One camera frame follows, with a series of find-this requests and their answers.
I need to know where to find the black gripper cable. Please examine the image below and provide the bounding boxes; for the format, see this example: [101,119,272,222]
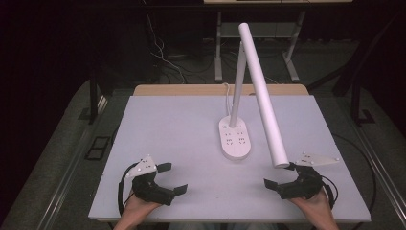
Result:
[117,162,139,216]
[321,174,339,211]

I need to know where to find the person's left hand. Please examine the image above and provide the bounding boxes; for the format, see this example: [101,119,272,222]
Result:
[122,190,162,223]

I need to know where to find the person's right hand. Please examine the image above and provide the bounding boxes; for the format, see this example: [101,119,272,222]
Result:
[288,189,333,219]

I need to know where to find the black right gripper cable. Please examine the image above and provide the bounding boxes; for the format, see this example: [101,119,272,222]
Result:
[321,174,339,211]

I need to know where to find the black metal stand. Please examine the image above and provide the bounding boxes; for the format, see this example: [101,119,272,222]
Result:
[78,68,108,126]
[331,12,406,127]

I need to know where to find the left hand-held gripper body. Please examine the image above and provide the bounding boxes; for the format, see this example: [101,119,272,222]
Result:
[125,155,176,207]

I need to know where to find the metal frame desk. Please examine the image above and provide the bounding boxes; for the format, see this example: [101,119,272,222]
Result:
[203,0,354,83]

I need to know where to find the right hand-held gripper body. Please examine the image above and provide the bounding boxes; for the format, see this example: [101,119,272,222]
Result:
[277,151,341,201]

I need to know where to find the white loose cables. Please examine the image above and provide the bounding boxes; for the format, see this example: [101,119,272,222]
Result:
[142,0,189,84]

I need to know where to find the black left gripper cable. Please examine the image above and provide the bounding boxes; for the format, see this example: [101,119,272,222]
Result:
[117,162,139,216]

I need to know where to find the aluminium floor rail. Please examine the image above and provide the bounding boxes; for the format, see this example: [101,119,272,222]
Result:
[35,95,109,230]
[350,124,406,228]

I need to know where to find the black rectangular floor frame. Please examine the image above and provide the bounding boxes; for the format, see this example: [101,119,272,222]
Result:
[83,136,111,161]

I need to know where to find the long black floor cable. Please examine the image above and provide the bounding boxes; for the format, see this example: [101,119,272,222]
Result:
[330,133,378,215]

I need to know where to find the white desk lamp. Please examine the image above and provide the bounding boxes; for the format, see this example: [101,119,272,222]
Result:
[218,22,291,170]

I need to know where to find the white lamp cable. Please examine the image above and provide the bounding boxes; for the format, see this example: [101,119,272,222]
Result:
[221,82,233,117]

